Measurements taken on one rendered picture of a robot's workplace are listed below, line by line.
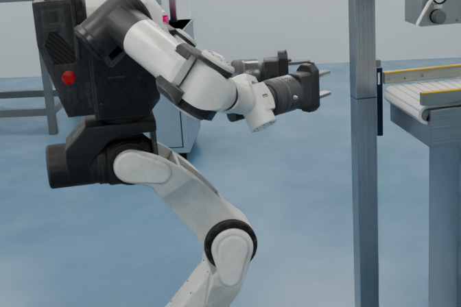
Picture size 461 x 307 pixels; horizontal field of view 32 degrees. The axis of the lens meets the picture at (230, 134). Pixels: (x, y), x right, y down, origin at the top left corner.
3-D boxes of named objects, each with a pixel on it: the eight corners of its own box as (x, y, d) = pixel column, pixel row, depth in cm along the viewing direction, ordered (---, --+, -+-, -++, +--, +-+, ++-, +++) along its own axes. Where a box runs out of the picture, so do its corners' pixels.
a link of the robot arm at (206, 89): (263, 90, 178) (234, 81, 160) (237, 129, 180) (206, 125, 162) (226, 64, 181) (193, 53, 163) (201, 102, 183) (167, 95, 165)
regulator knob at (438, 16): (433, 25, 193) (433, 6, 192) (429, 23, 196) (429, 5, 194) (447, 24, 194) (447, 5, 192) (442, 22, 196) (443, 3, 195)
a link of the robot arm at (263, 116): (279, 70, 192) (244, 79, 185) (299, 111, 190) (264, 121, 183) (254, 92, 201) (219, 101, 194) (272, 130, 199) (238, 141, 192)
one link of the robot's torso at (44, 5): (46, 140, 189) (26, -16, 179) (53, 105, 221) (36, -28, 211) (174, 126, 193) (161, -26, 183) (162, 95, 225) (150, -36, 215)
